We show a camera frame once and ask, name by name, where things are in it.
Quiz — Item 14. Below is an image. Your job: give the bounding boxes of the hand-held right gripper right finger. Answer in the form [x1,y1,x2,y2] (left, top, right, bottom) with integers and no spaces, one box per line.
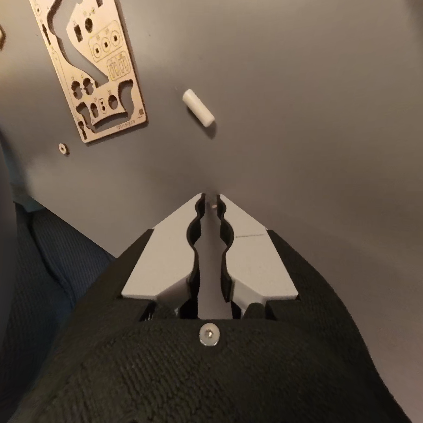
[216,194,300,318]

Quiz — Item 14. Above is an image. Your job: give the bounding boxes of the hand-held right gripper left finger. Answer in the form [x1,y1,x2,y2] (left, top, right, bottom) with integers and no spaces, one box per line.
[121,193,206,318]

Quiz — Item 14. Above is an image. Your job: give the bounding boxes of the laser-cut plywood parts sheet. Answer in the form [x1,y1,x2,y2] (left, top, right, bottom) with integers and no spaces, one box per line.
[29,0,148,143]

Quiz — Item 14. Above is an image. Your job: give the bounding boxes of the person's blue trousers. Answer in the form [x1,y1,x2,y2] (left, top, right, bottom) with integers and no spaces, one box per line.
[0,198,117,407]

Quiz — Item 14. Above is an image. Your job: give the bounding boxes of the white wax cylinder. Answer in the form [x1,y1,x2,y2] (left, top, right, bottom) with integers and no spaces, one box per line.
[182,89,216,128]

